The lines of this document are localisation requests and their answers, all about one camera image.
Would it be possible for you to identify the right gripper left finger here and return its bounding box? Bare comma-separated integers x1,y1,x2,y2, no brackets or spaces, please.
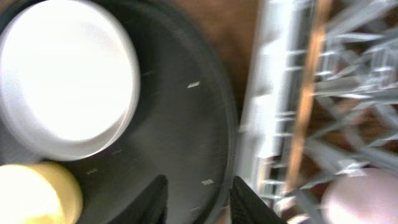
110,175,169,224

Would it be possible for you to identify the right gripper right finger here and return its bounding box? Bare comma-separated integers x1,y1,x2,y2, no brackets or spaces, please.
229,176,286,224

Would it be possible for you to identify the yellow bowl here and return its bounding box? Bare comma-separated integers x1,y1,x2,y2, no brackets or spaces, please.
1,162,83,224

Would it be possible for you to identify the pink plastic cup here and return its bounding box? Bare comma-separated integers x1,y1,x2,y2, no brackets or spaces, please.
322,168,397,224

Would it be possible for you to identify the grey plate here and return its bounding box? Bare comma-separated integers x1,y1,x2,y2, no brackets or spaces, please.
1,0,141,161

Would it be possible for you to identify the wooden chopstick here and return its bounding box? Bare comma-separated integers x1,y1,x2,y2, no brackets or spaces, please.
284,0,333,194

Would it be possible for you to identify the grey dishwasher rack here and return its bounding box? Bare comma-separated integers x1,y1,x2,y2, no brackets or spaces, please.
238,0,397,223

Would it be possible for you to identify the round black tray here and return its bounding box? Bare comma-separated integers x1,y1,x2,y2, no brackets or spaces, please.
0,0,240,224

